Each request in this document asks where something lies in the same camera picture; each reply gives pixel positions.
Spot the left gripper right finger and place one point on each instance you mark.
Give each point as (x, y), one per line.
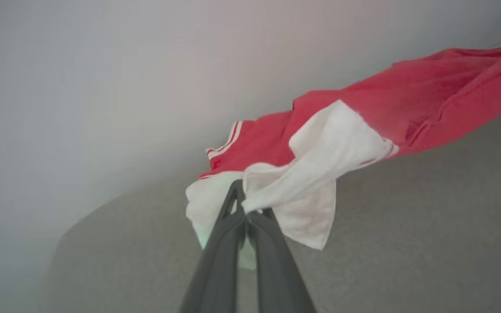
(276, 269)

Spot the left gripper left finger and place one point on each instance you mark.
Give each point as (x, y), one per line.
(220, 261)

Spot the red and white garment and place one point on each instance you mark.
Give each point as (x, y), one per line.
(407, 108)

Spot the grey fabric sofa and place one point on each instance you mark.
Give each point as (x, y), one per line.
(407, 243)

